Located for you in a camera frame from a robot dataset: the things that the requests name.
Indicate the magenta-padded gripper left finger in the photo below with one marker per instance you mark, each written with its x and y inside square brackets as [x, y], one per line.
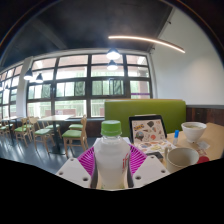
[74, 171]

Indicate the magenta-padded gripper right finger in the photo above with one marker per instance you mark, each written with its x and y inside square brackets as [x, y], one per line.
[151, 170]

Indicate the green-capped clear drink bottle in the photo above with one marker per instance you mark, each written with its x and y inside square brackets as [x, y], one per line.
[111, 160]

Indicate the colourful sticker sheet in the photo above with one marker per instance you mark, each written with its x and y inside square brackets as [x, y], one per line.
[155, 145]

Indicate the beige round cup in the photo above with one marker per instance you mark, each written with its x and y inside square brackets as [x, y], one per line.
[181, 159]

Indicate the group of green-seated wooden chairs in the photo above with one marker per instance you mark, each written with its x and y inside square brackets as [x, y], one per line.
[71, 134]

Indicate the white paper sheet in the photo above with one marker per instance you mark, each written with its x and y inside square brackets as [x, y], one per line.
[126, 140]

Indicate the small blue-capped white tube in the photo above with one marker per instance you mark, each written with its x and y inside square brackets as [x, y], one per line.
[175, 136]

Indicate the white bowl of soup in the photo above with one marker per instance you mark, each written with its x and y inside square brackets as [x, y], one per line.
[193, 132]

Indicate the wooden dining table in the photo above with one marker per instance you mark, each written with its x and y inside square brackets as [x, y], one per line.
[55, 118]

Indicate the green upholstered bench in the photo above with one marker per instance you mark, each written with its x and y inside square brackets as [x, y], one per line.
[146, 108]

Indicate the large black-framed window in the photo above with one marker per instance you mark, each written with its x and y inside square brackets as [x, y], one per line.
[71, 71]

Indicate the group of black pendant lamps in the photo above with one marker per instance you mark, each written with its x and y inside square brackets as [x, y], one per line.
[113, 54]

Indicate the long curved ceiling light strip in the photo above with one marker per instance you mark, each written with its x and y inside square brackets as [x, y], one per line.
[150, 40]

